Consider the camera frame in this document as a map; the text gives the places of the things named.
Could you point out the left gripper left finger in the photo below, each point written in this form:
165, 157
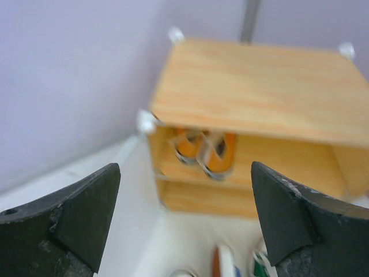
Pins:
63, 233

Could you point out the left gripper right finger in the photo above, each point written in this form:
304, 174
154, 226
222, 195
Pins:
306, 232

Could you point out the wooden shoe cabinet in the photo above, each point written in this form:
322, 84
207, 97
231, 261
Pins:
302, 112

